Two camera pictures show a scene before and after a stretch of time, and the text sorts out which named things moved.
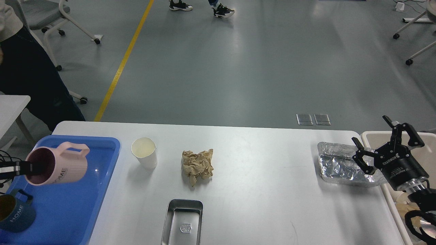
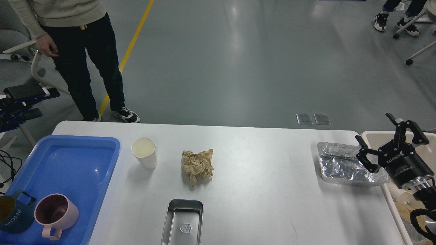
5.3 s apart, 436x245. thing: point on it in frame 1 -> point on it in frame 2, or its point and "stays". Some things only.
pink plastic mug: [66, 163] -> [55, 211]
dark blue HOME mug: [16, 216] stays
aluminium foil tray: [338, 166] stays
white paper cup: [144, 149] stays
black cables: [1, 184] stays
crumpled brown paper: [200, 165] stays
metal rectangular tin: [183, 224] stays
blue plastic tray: [66, 212] stays
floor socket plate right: [322, 119] stays
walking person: [219, 11] -> [414, 8]
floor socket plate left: [304, 119] stays
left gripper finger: [20, 167] -> [13, 113]
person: [26, 69] -> [66, 28]
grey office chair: [41, 21] -> [16, 44]
